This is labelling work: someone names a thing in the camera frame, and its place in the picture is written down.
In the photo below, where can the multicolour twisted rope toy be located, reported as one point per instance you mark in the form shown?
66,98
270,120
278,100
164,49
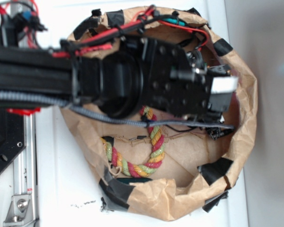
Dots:
157,142

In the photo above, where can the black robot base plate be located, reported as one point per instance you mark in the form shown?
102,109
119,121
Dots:
12,138

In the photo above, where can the aluminium extrusion rail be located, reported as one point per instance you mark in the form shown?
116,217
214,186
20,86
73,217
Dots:
25,168

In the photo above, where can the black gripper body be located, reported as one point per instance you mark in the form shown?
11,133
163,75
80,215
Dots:
180,84

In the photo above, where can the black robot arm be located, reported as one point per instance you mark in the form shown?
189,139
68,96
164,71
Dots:
143,71

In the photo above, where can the metal corner bracket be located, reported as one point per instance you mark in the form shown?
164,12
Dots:
20,212

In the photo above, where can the brown paper bag bin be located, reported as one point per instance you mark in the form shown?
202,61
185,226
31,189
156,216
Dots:
192,170

